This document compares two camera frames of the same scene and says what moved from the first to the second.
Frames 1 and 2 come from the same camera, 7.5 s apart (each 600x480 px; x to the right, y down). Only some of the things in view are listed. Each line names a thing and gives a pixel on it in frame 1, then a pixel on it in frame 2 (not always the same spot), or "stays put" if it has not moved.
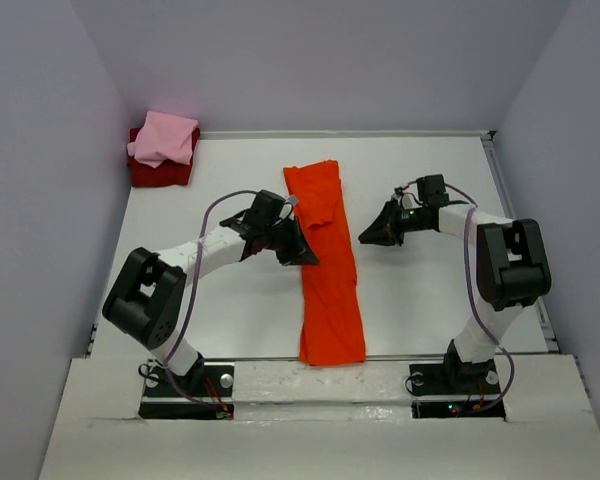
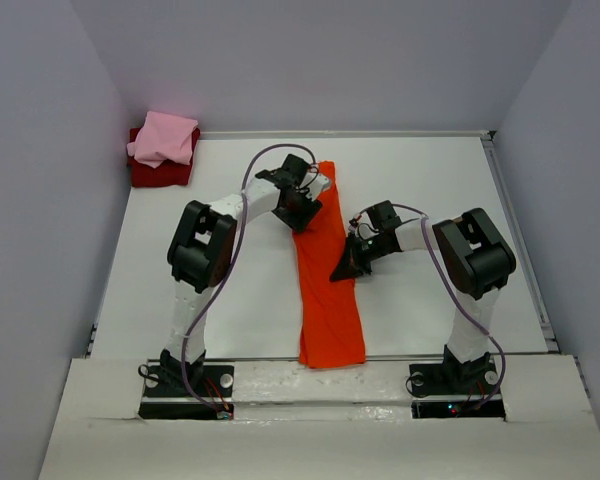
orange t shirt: [331, 329] stays put
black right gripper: [381, 231] -> [351, 265]
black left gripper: [304, 256] -> [299, 221]
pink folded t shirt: [164, 136] stays put
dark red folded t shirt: [167, 174] stays put
